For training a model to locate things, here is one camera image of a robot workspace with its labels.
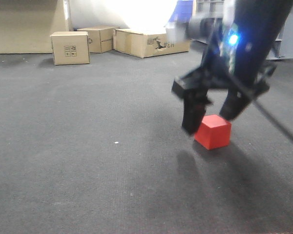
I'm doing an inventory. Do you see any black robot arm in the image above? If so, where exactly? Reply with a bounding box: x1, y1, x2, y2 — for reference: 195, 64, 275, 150
165, 0, 293, 135

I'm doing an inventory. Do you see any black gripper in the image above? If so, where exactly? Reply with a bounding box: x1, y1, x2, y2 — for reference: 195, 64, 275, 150
171, 62, 276, 136

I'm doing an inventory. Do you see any red magnetic cube block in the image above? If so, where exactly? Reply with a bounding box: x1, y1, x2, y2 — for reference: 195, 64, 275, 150
194, 115, 231, 150

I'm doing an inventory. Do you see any large cardboard box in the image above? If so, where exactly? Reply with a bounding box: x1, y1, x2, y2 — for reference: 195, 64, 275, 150
0, 0, 72, 54

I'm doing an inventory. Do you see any middle cardboard box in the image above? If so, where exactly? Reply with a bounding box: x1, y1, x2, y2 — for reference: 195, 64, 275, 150
77, 26, 118, 53

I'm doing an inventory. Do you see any wide cardboard box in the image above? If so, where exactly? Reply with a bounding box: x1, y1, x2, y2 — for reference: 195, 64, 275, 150
113, 29, 190, 58

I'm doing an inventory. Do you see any small cardboard box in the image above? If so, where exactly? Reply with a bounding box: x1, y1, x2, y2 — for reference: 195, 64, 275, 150
50, 31, 90, 65

